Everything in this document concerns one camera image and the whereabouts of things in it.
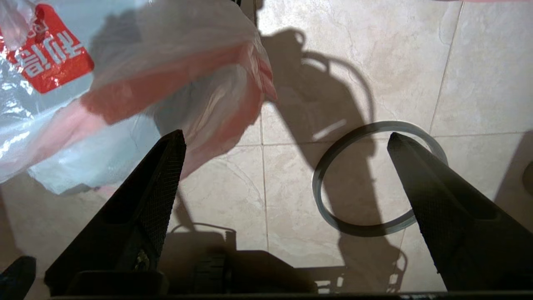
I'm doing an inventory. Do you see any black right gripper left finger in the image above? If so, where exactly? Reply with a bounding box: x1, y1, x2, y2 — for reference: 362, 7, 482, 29
45, 130, 187, 295

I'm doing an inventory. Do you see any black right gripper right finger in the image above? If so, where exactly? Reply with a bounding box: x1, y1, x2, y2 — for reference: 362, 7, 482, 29
387, 132, 533, 291

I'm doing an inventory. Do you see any white red-printed plastic bag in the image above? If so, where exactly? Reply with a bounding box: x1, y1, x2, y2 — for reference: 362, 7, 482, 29
0, 0, 277, 196

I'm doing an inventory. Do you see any grey bin retaining ring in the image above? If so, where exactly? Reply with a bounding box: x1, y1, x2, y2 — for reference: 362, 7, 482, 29
312, 121, 448, 237

